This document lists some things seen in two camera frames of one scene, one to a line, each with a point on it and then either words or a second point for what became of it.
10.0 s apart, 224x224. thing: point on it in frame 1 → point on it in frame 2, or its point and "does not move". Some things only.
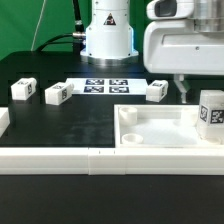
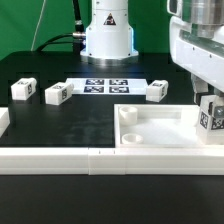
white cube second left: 59,93 does not move
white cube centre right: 157,90 does not move
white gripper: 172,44 → 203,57
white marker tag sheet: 109,86 does not move
